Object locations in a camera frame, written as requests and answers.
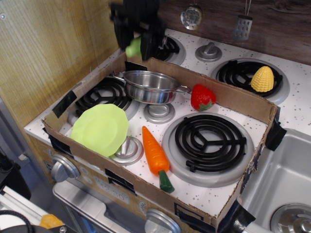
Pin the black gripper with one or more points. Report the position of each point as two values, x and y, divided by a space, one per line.
139 16

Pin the green toy broccoli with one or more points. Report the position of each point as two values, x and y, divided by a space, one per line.
133 50

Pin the silver metal pan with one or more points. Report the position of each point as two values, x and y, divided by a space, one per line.
150 87

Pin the back left black burner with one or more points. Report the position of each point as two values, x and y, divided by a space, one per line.
171 52

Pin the black burner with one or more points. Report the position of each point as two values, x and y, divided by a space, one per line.
239 73
207 150
171 52
108 91

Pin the hanging silver strainer spoon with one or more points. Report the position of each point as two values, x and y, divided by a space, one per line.
192 16

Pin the front left black burner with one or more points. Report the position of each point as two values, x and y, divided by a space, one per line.
108 91

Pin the silver back stove knob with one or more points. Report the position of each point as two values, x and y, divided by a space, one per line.
208 53

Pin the silver stove knob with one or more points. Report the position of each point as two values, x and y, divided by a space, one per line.
159 114
208 53
129 152

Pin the silver centre stove knob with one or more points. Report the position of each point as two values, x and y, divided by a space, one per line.
159 114

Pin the red toy strawberry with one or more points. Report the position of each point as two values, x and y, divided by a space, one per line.
202 98

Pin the light green plastic plate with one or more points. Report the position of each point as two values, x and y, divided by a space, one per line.
102 129

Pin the hanging silver slotted spatula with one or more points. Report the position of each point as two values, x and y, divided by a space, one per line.
243 24

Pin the back right black burner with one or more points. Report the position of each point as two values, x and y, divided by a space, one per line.
239 73

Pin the silver front stove knob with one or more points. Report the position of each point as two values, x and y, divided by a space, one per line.
129 152

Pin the orange toy carrot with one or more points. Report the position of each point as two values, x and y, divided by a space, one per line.
157 160

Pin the brown cardboard fence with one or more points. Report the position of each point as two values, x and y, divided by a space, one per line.
134 187

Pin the yellow toy corn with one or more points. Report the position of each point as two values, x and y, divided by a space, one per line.
263 80

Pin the front right black burner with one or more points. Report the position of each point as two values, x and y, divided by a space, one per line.
207 150

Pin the silver oven knob left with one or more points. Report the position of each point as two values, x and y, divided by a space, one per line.
63 169

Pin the silver oven knob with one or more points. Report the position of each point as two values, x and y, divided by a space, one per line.
159 222
63 169

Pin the silver oven knob right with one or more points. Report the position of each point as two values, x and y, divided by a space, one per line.
159 222

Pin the black device left edge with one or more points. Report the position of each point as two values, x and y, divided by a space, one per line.
11 177

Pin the orange object bottom left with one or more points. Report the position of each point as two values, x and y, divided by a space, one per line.
50 221

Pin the grey toy sink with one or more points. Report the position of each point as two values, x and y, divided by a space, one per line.
283 176

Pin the silver sink drain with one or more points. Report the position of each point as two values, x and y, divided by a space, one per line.
291 218

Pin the silver oven door handle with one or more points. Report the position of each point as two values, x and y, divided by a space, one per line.
92 210

